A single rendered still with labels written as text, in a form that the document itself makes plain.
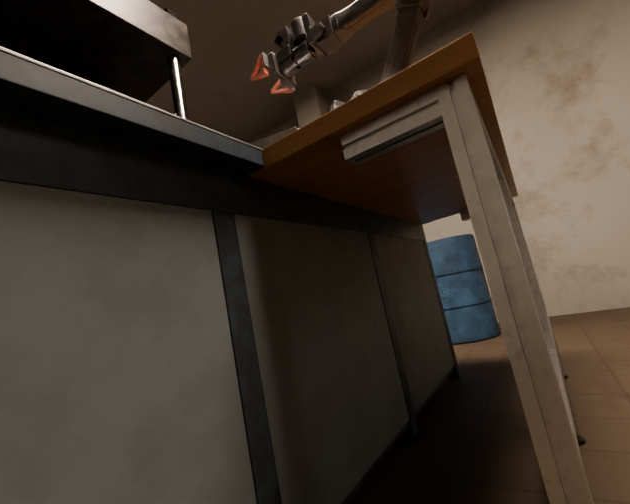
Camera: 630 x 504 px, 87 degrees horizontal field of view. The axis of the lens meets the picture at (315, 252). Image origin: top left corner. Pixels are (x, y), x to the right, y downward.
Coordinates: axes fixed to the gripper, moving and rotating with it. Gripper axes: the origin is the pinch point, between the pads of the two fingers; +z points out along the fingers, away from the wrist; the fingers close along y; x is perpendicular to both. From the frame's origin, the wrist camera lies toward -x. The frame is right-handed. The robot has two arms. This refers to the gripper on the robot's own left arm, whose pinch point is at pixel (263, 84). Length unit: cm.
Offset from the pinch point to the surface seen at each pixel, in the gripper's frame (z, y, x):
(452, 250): -10, -173, 55
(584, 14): -138, -252, -104
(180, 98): 61, -17, -38
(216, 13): 96, -93, -168
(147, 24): 58, -2, -67
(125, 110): -17, 57, 42
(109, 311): -11, 59, 68
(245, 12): 79, -108, -167
